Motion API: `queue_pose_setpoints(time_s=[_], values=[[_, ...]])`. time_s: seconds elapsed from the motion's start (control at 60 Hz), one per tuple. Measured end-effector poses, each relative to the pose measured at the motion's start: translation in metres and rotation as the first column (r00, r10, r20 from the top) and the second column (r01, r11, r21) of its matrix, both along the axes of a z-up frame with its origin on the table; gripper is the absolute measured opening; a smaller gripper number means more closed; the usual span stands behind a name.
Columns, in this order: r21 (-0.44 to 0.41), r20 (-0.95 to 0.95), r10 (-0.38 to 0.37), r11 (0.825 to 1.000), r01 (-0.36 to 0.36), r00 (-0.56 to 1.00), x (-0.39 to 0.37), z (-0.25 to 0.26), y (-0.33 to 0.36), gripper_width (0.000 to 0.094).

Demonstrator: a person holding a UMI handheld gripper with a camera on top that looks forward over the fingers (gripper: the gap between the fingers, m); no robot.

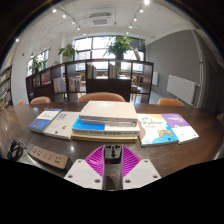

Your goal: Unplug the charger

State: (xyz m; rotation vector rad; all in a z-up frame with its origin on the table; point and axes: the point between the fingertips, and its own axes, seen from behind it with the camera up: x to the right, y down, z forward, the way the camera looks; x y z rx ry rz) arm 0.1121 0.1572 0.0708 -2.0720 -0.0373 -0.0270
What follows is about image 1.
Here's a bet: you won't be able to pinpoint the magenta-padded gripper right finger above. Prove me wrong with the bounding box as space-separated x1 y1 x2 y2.
116 144 163 191

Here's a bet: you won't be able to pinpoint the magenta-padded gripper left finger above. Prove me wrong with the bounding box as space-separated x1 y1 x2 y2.
63 144 109 191

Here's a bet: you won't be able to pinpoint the small black charger block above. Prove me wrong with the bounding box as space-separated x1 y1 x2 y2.
103 144 123 165

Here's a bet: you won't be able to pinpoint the beige power strip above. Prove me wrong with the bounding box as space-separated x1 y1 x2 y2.
27 144 74 171

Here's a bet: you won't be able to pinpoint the yellowish thick book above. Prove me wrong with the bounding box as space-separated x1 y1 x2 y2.
70 131 139 144

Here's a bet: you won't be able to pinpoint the white colourful cartoon book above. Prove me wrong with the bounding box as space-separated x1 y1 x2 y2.
136 113 180 148

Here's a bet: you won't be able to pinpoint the white paperback book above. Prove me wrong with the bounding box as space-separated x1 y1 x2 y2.
42 111 81 140

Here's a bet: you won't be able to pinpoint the purple and white book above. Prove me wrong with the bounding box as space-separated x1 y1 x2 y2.
160 113 200 145

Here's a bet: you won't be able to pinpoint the blue and white book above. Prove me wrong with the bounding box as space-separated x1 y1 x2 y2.
28 108 63 134

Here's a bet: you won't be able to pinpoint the large white hardcover book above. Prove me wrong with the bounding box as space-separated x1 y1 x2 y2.
78 100 139 128

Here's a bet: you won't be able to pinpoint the orange chairs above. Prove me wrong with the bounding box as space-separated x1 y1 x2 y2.
16 91 186 108

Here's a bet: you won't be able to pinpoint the dark wooden shelf unit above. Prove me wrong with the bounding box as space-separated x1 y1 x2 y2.
25 59 155 104

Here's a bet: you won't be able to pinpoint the large white radiator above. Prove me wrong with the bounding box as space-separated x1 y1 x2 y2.
166 74 198 106

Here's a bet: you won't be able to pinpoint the small white radiator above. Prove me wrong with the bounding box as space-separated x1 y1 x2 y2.
151 71 160 87

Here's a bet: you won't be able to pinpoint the green plant by window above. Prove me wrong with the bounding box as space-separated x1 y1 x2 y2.
29 57 49 75

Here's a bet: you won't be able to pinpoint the small green potted plant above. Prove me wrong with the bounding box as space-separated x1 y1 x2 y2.
57 43 79 63

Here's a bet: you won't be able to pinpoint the narrow glass window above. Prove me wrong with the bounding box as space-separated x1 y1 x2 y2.
27 49 50 76

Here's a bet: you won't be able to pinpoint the large green potted plant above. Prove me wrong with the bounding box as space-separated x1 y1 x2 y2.
103 35 135 60

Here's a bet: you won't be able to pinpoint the wide glass window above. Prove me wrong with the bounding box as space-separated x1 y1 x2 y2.
73 35 146 73

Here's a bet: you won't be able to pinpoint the ceiling air conditioner unit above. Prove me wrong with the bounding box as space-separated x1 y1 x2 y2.
88 12 113 28

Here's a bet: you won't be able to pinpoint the ceiling track spotlights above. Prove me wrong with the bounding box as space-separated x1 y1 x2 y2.
51 0 151 34

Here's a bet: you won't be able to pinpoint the black coiled cable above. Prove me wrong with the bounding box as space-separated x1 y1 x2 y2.
6 139 28 161

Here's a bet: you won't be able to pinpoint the tall wall bookshelf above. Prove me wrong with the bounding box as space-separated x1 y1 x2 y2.
0 64 14 116

